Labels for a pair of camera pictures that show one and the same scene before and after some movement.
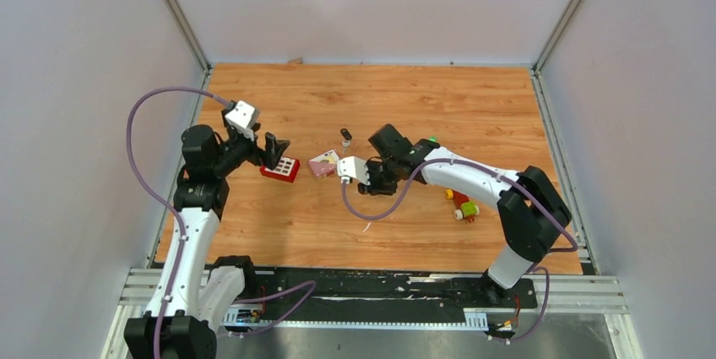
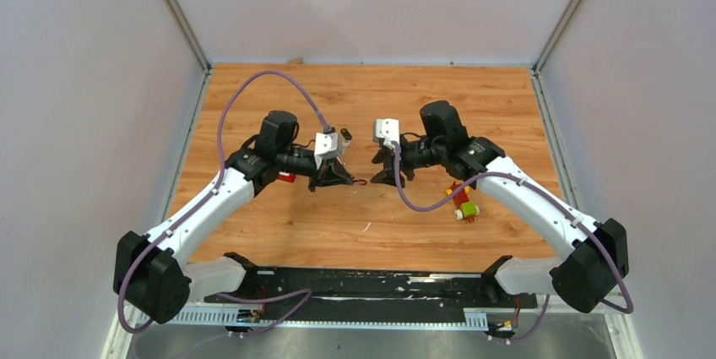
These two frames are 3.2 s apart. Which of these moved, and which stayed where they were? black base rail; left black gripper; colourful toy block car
Moved: left black gripper
Stayed: colourful toy block car; black base rail
